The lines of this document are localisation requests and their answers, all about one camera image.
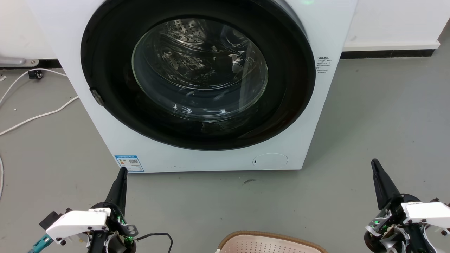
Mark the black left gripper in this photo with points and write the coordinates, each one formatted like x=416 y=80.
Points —
x=117 y=228

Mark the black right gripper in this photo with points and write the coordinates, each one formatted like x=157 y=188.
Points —
x=390 y=228

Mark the beige perforated laundry basket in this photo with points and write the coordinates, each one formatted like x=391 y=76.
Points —
x=267 y=244

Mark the blue energy label sticker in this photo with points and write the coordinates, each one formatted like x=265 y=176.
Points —
x=129 y=163

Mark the teal connector piece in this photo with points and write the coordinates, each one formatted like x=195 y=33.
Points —
x=40 y=243

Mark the grey washer door latch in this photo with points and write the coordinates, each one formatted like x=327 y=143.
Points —
x=97 y=97

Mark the white front-load washing machine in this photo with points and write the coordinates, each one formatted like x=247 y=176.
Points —
x=218 y=160

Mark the round white filter cover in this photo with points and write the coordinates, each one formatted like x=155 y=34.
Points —
x=270 y=159

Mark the round black glass washer door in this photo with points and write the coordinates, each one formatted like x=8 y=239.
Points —
x=112 y=70

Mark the small printed text sticker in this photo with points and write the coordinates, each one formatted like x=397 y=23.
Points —
x=323 y=65

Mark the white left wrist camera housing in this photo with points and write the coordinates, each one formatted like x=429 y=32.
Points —
x=78 y=222

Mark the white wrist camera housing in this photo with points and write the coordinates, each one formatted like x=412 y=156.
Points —
x=78 y=222
x=429 y=211

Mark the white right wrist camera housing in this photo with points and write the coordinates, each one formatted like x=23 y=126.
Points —
x=429 y=211

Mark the grey metal floor bracket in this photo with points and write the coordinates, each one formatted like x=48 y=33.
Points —
x=17 y=62

